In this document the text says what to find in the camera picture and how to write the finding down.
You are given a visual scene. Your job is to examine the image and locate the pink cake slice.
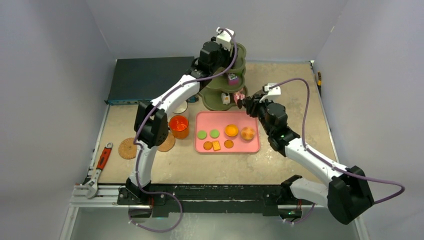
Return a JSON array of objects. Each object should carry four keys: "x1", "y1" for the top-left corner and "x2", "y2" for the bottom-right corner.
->
[{"x1": 233, "y1": 91, "x2": 246, "y2": 104}]

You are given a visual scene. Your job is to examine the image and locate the orange bun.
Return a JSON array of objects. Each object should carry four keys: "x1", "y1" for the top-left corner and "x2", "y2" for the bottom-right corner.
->
[{"x1": 240, "y1": 126, "x2": 256, "y2": 141}]

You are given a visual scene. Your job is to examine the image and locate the white roll cake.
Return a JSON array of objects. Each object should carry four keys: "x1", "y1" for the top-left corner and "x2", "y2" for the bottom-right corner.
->
[{"x1": 221, "y1": 92, "x2": 231, "y2": 105}]

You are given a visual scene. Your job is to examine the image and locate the orange egg tart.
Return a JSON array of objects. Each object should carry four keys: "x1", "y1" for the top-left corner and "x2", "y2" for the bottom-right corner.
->
[{"x1": 224, "y1": 124, "x2": 239, "y2": 137}]

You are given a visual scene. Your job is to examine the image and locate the purple cake slice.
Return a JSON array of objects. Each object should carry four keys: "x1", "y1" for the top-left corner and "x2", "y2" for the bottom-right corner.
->
[{"x1": 226, "y1": 73, "x2": 240, "y2": 86}]

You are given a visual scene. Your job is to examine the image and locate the green three-tier stand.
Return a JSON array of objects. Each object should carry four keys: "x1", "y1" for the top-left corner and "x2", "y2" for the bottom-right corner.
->
[{"x1": 198, "y1": 43, "x2": 248, "y2": 111}]

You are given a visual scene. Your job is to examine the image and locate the orange cookie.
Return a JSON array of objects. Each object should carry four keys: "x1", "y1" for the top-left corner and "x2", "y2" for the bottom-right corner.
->
[
  {"x1": 203, "y1": 141, "x2": 213, "y2": 151},
  {"x1": 224, "y1": 139, "x2": 234, "y2": 149}
]

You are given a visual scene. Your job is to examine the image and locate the pink serving tray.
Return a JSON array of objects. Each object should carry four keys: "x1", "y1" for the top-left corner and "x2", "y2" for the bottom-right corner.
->
[{"x1": 194, "y1": 111, "x2": 261, "y2": 154}]

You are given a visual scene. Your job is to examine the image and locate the green macaron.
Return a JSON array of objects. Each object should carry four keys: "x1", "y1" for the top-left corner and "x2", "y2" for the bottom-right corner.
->
[
  {"x1": 209, "y1": 129, "x2": 220, "y2": 139},
  {"x1": 196, "y1": 130, "x2": 208, "y2": 140}
]

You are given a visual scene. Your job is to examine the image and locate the square yellow cracker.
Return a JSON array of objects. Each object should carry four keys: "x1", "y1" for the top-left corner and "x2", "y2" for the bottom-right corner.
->
[{"x1": 212, "y1": 140, "x2": 221, "y2": 151}]

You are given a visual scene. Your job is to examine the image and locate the orange translucent cup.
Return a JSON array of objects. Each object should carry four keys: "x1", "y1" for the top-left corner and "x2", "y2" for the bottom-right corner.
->
[{"x1": 168, "y1": 115, "x2": 190, "y2": 140}]

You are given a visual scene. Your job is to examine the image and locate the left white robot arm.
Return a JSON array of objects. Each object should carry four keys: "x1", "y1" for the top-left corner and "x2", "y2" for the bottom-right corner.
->
[{"x1": 125, "y1": 39, "x2": 238, "y2": 205}]

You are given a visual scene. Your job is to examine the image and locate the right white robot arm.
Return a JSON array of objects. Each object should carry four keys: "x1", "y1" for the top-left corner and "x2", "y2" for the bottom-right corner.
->
[{"x1": 237, "y1": 94, "x2": 375, "y2": 225}]

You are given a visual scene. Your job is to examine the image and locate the yellow black tool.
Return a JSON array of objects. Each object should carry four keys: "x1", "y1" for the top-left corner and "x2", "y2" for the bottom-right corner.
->
[{"x1": 317, "y1": 71, "x2": 322, "y2": 96}]

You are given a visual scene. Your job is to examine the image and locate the white ribbed cup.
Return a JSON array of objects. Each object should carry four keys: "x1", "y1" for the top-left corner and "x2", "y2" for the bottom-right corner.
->
[{"x1": 173, "y1": 101, "x2": 189, "y2": 118}]

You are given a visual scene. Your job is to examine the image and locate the woven coaster right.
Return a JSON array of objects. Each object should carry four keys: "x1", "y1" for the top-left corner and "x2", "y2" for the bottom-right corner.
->
[{"x1": 157, "y1": 132, "x2": 176, "y2": 152}]

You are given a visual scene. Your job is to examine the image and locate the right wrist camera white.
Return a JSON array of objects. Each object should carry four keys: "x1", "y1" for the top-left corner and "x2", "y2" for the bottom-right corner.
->
[{"x1": 259, "y1": 83, "x2": 282, "y2": 103}]

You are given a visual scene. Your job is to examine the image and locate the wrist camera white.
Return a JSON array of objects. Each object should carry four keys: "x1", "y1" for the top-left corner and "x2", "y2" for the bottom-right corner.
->
[
  {"x1": 259, "y1": 83, "x2": 282, "y2": 103},
  {"x1": 215, "y1": 27, "x2": 235, "y2": 52}
]

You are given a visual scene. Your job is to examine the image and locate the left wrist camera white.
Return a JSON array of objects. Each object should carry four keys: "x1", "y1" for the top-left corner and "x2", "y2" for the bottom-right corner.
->
[{"x1": 215, "y1": 27, "x2": 235, "y2": 52}]

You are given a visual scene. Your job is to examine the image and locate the dark network switch box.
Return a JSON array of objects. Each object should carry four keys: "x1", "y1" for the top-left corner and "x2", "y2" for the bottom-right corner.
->
[{"x1": 105, "y1": 56, "x2": 194, "y2": 106}]

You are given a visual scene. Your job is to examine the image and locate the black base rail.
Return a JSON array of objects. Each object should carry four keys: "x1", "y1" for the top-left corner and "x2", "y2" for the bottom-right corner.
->
[{"x1": 117, "y1": 183, "x2": 308, "y2": 218}]

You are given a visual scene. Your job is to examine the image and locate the red handled tool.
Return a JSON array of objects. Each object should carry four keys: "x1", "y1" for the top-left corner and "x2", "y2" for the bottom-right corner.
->
[{"x1": 84, "y1": 142, "x2": 113, "y2": 199}]

